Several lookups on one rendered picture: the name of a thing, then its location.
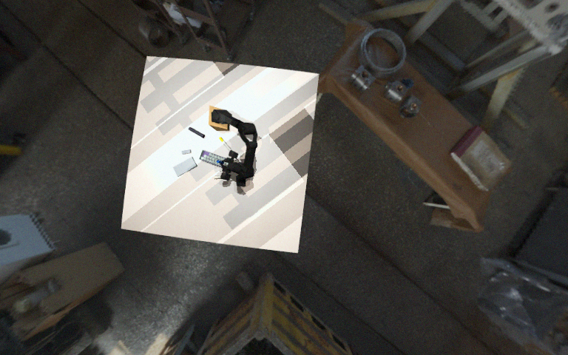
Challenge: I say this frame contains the grey keyboard with keys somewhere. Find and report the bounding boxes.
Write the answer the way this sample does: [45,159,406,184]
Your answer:
[199,150,229,167]

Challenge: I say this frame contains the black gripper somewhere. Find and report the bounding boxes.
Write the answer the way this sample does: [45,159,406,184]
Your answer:
[220,150,238,180]

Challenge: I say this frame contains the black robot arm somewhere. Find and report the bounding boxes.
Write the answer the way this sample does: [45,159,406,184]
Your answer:
[212,109,257,187]

